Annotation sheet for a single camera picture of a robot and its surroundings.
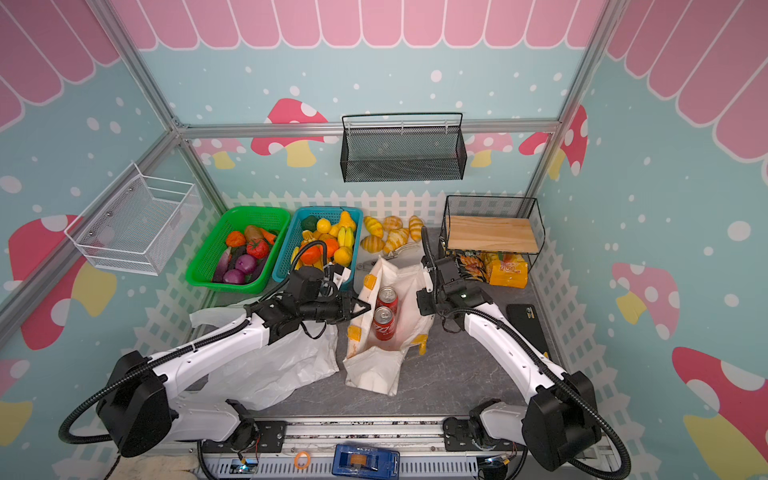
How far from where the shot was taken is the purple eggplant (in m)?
1.02

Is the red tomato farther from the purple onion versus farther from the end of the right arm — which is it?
the end of the right arm

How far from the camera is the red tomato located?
1.08 m
